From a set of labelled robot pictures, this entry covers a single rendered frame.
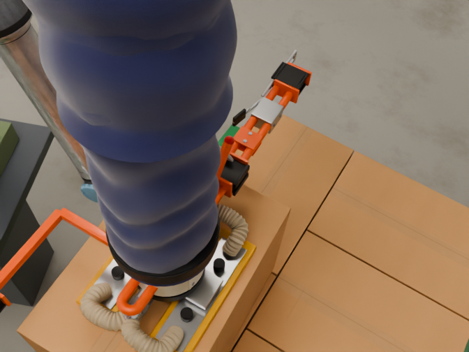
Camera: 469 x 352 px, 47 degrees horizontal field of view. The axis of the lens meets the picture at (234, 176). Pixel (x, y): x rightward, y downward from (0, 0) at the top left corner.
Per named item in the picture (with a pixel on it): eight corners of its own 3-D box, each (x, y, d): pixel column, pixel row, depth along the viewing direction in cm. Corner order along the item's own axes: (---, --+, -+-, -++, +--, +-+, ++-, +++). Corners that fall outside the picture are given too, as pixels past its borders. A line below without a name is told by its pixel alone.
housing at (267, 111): (271, 135, 141) (272, 124, 137) (248, 123, 142) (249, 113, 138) (283, 117, 144) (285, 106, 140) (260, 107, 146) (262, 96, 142)
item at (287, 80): (296, 104, 146) (299, 91, 142) (271, 93, 148) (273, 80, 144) (309, 84, 150) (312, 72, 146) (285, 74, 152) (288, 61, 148)
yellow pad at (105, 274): (111, 325, 122) (107, 318, 117) (76, 303, 124) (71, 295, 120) (192, 214, 138) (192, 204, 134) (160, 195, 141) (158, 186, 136)
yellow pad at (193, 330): (181, 370, 117) (180, 364, 113) (143, 346, 119) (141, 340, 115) (256, 248, 134) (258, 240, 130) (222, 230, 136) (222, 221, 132)
